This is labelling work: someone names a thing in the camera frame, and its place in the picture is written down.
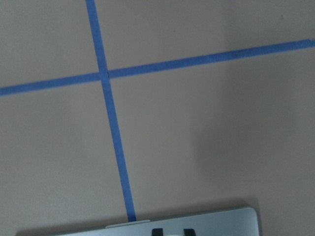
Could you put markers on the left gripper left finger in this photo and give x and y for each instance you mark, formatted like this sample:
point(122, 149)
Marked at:
point(157, 232)

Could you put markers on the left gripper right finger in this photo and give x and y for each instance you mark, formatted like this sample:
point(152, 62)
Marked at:
point(189, 232)

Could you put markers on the grey closed laptop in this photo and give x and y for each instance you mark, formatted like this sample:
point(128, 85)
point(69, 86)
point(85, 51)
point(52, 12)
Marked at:
point(233, 222)

